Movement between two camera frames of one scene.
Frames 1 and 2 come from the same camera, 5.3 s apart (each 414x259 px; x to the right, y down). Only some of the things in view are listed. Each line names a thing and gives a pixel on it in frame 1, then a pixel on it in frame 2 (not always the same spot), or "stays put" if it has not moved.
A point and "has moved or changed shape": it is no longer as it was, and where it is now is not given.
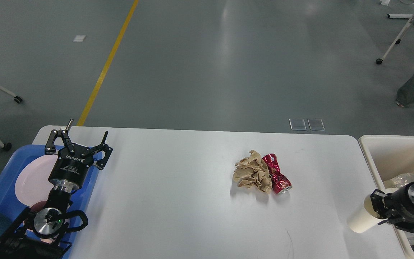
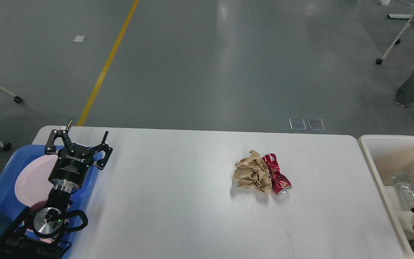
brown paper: x=252 y=172 stays put
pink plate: x=33 y=185 stays put
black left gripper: x=69 y=170 stays put
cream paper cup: x=366 y=218 has moved or changed shape
